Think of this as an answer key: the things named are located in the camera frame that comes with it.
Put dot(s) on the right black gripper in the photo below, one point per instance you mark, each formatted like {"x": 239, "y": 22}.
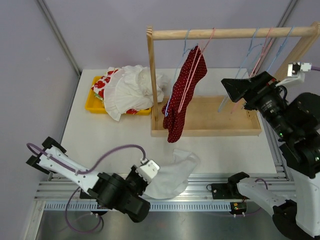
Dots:
{"x": 240, "y": 88}

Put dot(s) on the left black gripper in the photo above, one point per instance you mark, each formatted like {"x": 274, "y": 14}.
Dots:
{"x": 134, "y": 173}

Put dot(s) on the white plain skirt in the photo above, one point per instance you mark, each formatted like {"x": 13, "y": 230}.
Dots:
{"x": 172, "y": 179}

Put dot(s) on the blue wire hanger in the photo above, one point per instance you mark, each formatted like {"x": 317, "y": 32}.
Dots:
{"x": 280, "y": 49}
{"x": 250, "y": 48}
{"x": 185, "y": 50}

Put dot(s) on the pink wire hanger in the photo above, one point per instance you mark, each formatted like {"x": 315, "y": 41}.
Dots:
{"x": 257, "y": 61}
{"x": 193, "y": 69}

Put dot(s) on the red white-dotted skirt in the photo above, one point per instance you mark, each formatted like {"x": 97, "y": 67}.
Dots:
{"x": 174, "y": 123}

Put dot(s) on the white ruffled skirt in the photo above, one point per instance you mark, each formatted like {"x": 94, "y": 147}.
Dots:
{"x": 129, "y": 88}

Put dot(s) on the red poppy print skirt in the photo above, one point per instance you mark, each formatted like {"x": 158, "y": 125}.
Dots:
{"x": 121, "y": 90}

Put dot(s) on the lemon print skirt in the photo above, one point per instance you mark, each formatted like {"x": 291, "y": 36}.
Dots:
{"x": 98, "y": 96}

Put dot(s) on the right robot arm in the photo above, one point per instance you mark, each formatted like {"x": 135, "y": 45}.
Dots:
{"x": 297, "y": 126}

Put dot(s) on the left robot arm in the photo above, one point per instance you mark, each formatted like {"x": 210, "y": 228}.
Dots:
{"x": 109, "y": 190}

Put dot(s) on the wooden clothes rack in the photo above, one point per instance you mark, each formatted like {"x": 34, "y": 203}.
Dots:
{"x": 202, "y": 117}

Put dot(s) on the yellow plastic tray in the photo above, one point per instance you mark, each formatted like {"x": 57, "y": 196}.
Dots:
{"x": 93, "y": 104}

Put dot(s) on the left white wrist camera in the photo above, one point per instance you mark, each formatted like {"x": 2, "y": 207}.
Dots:
{"x": 147, "y": 170}

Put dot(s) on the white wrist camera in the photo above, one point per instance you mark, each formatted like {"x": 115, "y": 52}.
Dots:
{"x": 147, "y": 170}
{"x": 295, "y": 74}

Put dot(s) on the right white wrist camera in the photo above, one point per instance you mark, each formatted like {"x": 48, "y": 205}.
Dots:
{"x": 295, "y": 74}

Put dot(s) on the white slotted cable duct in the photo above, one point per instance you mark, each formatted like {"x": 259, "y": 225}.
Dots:
{"x": 154, "y": 206}

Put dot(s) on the aluminium mounting rail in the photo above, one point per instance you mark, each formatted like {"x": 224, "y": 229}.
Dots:
{"x": 198, "y": 189}

